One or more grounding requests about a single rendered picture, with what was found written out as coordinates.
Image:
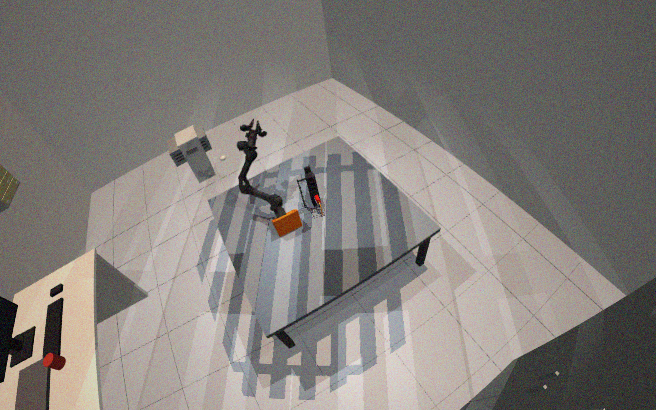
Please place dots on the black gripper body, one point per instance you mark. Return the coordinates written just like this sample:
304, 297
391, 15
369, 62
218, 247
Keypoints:
252, 133

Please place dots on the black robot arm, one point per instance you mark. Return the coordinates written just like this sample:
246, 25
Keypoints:
275, 200

